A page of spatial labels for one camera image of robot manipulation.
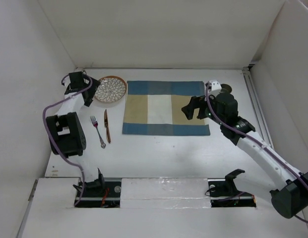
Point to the blue beige checked placemat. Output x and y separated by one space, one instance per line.
155 108

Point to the silver fork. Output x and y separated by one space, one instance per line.
95 124

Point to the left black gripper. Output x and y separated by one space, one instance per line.
93 91

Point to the copper table knife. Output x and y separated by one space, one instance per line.
106 124

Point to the white brown metal cup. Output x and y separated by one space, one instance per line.
225 88

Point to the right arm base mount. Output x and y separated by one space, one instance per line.
223 192

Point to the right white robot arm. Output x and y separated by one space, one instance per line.
291 193

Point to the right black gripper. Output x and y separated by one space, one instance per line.
195 102

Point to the aluminium rail right side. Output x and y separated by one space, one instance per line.
255 104

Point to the orange rimmed patterned plate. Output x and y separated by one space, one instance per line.
111 89

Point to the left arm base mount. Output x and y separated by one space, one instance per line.
100 193

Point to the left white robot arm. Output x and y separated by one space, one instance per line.
63 127

